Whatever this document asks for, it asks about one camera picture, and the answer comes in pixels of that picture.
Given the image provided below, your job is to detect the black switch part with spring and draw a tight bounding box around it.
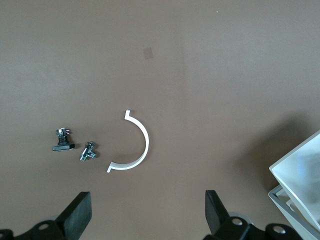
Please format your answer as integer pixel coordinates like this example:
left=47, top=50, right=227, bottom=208
left=52, top=127, right=76, bottom=152

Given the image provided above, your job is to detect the white drawer cabinet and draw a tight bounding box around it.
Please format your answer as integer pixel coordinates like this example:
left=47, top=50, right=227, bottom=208
left=267, top=185, right=320, bottom=240

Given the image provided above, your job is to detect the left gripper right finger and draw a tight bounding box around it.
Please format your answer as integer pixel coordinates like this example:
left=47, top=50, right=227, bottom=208
left=202, top=189, right=251, bottom=240

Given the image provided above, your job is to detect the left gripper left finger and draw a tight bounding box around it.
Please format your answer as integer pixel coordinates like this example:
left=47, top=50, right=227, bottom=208
left=29, top=191, right=93, bottom=240

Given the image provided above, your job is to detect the white plastic drawer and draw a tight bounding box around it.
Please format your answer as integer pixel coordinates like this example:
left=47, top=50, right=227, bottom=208
left=268, top=129, right=320, bottom=226

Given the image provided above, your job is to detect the small metal fitting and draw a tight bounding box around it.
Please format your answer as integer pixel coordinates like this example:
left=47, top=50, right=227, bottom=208
left=79, top=140, right=98, bottom=162

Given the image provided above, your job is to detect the white semicircular bracket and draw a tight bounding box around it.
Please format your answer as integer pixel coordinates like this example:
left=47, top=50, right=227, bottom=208
left=106, top=108, right=150, bottom=174

